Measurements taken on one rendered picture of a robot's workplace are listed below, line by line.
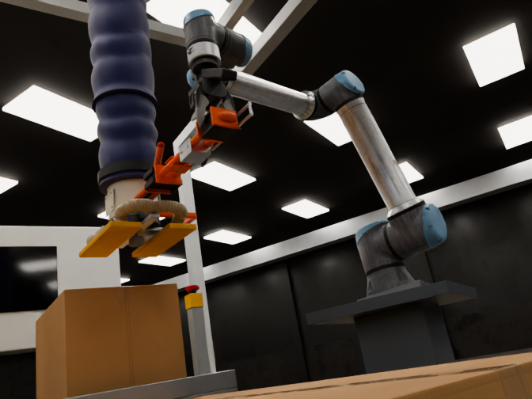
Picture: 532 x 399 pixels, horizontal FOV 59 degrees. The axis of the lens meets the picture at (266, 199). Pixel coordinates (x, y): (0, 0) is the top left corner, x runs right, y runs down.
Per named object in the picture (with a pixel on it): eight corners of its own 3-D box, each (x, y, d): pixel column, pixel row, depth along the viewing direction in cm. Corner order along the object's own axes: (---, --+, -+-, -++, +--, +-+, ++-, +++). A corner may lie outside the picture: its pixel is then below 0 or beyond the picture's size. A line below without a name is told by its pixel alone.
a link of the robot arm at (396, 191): (416, 253, 184) (328, 89, 196) (457, 236, 174) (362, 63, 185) (400, 264, 172) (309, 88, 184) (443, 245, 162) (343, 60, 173)
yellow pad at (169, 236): (131, 257, 176) (130, 245, 178) (157, 257, 182) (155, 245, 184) (169, 228, 151) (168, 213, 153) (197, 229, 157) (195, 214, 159)
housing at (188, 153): (179, 162, 131) (177, 147, 132) (200, 165, 135) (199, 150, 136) (190, 150, 126) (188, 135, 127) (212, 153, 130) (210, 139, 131)
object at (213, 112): (197, 139, 121) (195, 122, 123) (222, 143, 125) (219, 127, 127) (213, 123, 115) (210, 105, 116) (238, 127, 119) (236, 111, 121)
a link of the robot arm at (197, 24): (222, 13, 137) (194, -1, 130) (228, 49, 133) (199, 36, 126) (203, 32, 143) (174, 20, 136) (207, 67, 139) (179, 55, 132)
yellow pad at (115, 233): (78, 258, 165) (77, 244, 167) (107, 257, 171) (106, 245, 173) (110, 226, 140) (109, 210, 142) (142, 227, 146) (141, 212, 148)
